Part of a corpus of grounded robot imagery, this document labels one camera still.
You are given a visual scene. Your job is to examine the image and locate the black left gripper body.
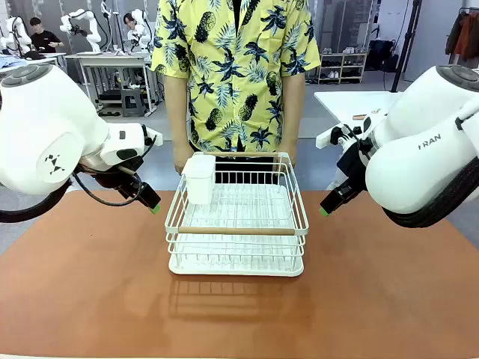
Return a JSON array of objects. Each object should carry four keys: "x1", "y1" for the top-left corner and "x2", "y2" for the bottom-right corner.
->
[{"x1": 93, "y1": 156, "x2": 150, "y2": 201}]

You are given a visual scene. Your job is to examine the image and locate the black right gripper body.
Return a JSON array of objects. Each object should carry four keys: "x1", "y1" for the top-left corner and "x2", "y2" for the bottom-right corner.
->
[{"x1": 335, "y1": 140, "x2": 372, "y2": 196}]

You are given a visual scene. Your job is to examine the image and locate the white wire dish rack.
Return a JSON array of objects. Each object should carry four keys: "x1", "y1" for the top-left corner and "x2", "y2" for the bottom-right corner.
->
[{"x1": 164, "y1": 151, "x2": 310, "y2": 278}]

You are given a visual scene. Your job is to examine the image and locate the person's right forearm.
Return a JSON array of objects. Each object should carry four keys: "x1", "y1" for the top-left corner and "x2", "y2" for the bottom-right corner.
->
[{"x1": 164, "y1": 73, "x2": 192, "y2": 149}]

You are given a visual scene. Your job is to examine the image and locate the person's left forearm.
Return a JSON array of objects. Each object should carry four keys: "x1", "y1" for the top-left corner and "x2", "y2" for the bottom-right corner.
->
[{"x1": 278, "y1": 72, "x2": 307, "y2": 145}]

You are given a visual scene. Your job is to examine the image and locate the person's right hand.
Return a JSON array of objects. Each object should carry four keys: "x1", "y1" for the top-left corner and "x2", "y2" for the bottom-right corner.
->
[{"x1": 173, "y1": 143, "x2": 196, "y2": 175}]

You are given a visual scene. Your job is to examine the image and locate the person's left hand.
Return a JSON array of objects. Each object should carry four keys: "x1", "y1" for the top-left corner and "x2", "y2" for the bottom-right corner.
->
[{"x1": 275, "y1": 140, "x2": 299, "y2": 176}]

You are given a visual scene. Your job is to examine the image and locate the white plastic bag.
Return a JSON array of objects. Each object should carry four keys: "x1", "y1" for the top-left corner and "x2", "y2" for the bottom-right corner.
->
[{"x1": 326, "y1": 163, "x2": 352, "y2": 191}]

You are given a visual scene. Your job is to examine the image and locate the white plastic utensil cup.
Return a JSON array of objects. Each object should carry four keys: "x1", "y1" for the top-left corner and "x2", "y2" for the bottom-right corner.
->
[{"x1": 181, "y1": 153, "x2": 217, "y2": 206}]

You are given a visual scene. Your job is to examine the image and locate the large white side table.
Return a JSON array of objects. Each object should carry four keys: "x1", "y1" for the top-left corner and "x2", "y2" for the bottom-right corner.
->
[{"x1": 314, "y1": 90, "x2": 404, "y2": 130}]

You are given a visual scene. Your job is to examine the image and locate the grey plastic stool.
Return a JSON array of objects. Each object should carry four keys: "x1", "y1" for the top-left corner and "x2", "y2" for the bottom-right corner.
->
[{"x1": 120, "y1": 87, "x2": 147, "y2": 118}]

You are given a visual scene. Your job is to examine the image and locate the black trousers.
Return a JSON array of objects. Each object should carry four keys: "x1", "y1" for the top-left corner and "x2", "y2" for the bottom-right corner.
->
[{"x1": 189, "y1": 140, "x2": 281, "y2": 185}]

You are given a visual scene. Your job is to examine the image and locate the wooden shoe rack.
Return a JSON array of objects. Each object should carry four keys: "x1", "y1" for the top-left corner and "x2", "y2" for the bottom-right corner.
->
[{"x1": 317, "y1": 51, "x2": 370, "y2": 85}]

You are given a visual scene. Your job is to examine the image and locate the black bag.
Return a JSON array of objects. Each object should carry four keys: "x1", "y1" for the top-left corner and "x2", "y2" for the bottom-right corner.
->
[{"x1": 367, "y1": 38, "x2": 398, "y2": 73}]

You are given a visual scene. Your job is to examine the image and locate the white background work table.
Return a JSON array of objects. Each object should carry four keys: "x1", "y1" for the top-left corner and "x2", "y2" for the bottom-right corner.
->
[
  {"x1": 0, "y1": 52, "x2": 68, "y2": 76},
  {"x1": 64, "y1": 51, "x2": 159, "y2": 117}
]

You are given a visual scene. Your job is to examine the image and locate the black tripod stand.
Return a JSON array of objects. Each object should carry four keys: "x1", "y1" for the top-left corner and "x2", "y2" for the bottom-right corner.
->
[{"x1": 390, "y1": 0, "x2": 424, "y2": 93}]

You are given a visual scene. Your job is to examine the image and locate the person in pineapple shirt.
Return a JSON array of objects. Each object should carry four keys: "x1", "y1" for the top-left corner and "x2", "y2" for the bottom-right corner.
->
[{"x1": 150, "y1": 0, "x2": 322, "y2": 153}]

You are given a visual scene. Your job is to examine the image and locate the black lamp stand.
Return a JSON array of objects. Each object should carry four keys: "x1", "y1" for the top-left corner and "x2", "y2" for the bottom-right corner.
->
[{"x1": 100, "y1": 0, "x2": 126, "y2": 54}]

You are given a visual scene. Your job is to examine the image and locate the black haired background person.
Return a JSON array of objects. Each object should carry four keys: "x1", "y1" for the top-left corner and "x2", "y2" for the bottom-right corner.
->
[{"x1": 122, "y1": 12, "x2": 142, "y2": 37}]

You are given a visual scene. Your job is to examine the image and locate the seated man in black shirt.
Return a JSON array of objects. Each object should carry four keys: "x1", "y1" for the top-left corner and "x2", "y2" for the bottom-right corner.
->
[{"x1": 28, "y1": 16, "x2": 65, "y2": 54}]

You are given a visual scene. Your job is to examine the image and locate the blue cloth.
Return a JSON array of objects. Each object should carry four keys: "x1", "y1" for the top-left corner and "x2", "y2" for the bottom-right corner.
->
[{"x1": 0, "y1": 54, "x2": 28, "y2": 69}]

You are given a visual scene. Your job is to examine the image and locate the clothes on coat rack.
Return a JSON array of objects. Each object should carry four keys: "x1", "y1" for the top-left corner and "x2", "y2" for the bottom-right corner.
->
[{"x1": 444, "y1": 7, "x2": 479, "y2": 70}]

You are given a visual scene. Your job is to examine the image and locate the thin black cable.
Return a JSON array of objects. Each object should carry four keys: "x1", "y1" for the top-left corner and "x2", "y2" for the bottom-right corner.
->
[{"x1": 72, "y1": 134, "x2": 157, "y2": 208}]

